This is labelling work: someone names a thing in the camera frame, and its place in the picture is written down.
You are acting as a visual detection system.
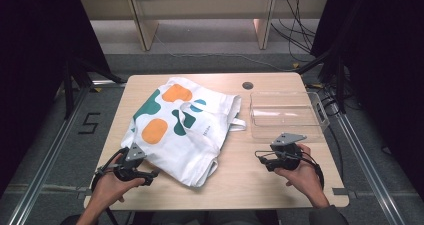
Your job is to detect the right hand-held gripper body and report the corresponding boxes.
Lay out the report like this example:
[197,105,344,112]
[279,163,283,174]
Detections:
[269,132,308,172]

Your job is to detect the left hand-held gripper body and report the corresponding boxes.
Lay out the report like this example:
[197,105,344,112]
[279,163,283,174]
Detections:
[113,143,148,182]

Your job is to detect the clear plastic tray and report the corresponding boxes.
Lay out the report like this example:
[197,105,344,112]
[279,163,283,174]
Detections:
[248,90,331,140]

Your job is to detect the white printed tote bag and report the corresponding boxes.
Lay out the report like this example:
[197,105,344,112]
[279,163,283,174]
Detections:
[120,76,248,189]

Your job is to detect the person's right hand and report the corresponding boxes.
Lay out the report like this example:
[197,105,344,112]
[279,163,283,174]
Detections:
[273,143,330,208]

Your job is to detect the person's left hand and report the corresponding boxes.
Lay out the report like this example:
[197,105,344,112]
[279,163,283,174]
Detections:
[88,153,146,213]

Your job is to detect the black metal stand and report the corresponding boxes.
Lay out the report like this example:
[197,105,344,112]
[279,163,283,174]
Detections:
[295,46,348,115]
[62,55,127,120]

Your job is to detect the light wooden shelf unit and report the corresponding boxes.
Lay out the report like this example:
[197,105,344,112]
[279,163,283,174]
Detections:
[79,0,331,52]

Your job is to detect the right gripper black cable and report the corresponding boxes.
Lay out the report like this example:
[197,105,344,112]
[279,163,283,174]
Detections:
[299,150,325,190]

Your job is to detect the aluminium floor rail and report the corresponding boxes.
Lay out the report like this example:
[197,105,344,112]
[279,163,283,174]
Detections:
[6,84,93,225]
[333,113,406,225]

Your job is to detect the black floor cables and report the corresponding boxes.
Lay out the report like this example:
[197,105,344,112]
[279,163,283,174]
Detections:
[270,0,318,63]

